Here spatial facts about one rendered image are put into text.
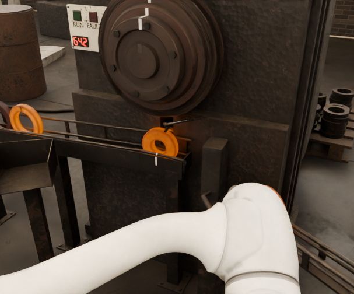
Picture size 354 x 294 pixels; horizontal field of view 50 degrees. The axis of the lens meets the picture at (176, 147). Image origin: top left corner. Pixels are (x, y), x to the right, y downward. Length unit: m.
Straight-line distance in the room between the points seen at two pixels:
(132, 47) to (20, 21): 2.89
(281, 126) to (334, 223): 1.14
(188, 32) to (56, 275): 0.94
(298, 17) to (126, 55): 0.58
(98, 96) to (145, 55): 0.48
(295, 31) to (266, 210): 0.88
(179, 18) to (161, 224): 0.86
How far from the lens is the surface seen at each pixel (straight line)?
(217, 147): 1.40
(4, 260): 2.25
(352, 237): 2.40
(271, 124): 1.44
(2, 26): 4.09
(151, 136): 1.52
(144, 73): 1.30
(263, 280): 0.52
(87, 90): 1.79
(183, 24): 1.27
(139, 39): 1.30
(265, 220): 0.56
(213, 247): 0.54
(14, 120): 1.99
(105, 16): 1.44
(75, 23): 1.70
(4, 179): 1.74
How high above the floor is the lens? 1.47
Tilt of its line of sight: 29 degrees down
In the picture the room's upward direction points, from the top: straight up
